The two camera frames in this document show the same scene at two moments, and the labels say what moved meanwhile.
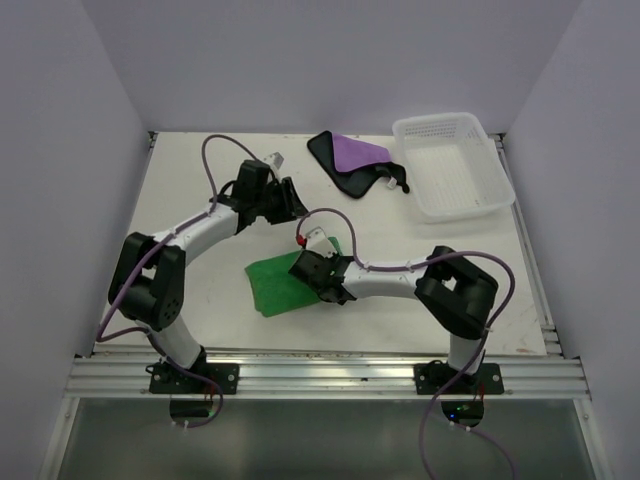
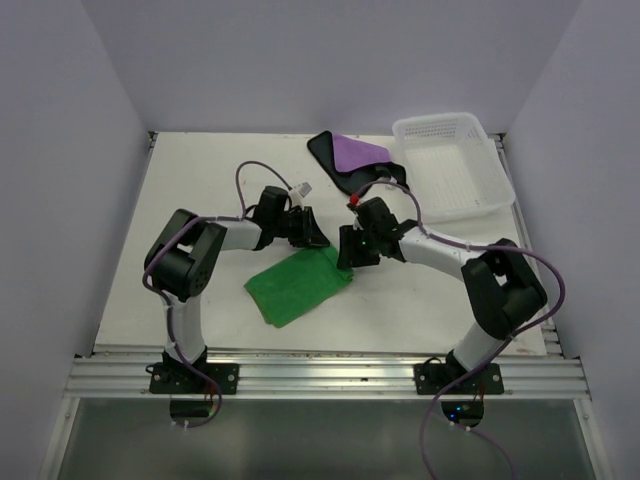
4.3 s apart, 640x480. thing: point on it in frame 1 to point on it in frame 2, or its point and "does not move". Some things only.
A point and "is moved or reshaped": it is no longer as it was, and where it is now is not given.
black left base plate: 164,379 does not move
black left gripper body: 271,203 to 290,226
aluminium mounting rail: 330,376 does not move
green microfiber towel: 277,291 is moved or reshaped
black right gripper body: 332,259 to 359,246
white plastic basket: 452,168 does not move
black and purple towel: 356,165 does not move
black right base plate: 438,378 does not move
